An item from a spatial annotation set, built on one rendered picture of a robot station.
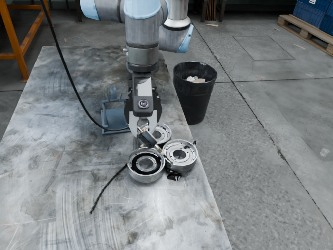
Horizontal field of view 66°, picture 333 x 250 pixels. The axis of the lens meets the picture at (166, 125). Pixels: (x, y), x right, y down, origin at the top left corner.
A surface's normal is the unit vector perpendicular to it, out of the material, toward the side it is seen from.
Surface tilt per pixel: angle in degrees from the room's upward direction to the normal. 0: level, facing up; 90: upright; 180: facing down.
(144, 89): 23
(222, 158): 0
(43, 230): 0
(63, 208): 0
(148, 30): 83
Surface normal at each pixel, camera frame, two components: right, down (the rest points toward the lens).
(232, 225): 0.06, -0.75
